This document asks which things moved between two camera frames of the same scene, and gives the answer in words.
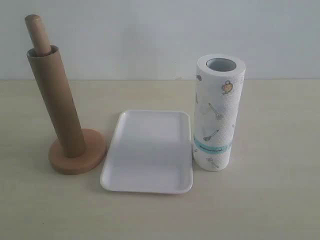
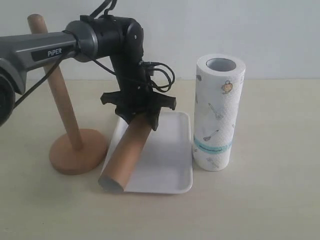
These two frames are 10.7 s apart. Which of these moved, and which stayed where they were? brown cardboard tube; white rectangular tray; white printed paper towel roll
Moved: brown cardboard tube
Stayed: white rectangular tray; white printed paper towel roll
